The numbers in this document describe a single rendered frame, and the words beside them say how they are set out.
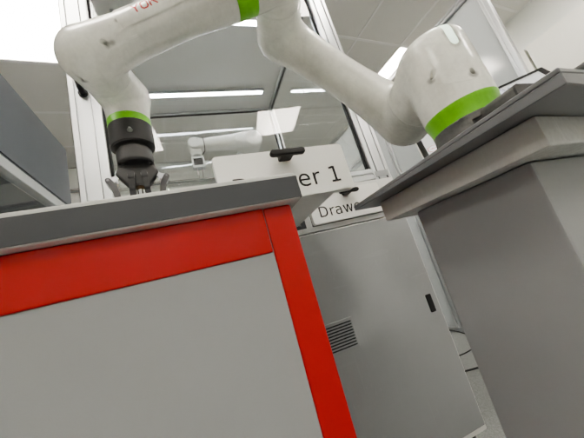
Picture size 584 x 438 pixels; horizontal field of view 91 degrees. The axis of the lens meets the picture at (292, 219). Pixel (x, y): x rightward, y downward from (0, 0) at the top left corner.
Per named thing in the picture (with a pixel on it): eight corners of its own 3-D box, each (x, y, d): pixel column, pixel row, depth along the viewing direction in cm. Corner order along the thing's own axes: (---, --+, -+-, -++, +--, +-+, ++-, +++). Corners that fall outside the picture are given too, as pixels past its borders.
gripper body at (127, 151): (155, 157, 71) (161, 192, 69) (116, 160, 67) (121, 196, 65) (153, 141, 64) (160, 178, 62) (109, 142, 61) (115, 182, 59)
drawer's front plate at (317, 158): (355, 187, 63) (340, 142, 66) (223, 209, 53) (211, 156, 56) (351, 189, 65) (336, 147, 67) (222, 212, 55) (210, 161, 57)
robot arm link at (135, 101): (155, 89, 76) (113, 99, 75) (129, 51, 64) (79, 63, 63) (163, 136, 73) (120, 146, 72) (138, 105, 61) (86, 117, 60)
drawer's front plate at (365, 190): (387, 209, 103) (376, 182, 105) (315, 225, 93) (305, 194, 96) (384, 211, 105) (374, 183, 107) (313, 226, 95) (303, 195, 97)
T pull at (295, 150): (306, 151, 58) (304, 145, 58) (271, 155, 55) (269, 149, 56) (301, 160, 61) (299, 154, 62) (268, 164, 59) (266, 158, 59)
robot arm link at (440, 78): (468, 139, 63) (430, 69, 67) (526, 91, 48) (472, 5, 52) (414, 157, 62) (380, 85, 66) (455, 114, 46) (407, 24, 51)
